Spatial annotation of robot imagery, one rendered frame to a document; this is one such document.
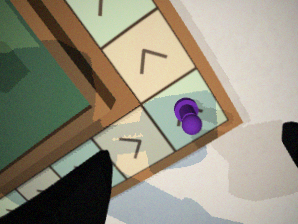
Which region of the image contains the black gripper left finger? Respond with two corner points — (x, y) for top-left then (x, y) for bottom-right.
(0, 150), (113, 224)

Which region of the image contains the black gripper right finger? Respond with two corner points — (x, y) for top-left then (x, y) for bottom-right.
(281, 121), (298, 167)

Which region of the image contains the brown board border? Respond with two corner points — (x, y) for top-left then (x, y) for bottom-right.
(0, 0), (243, 198)

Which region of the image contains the purple pawn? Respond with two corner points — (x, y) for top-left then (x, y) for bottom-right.
(174, 97), (202, 135)

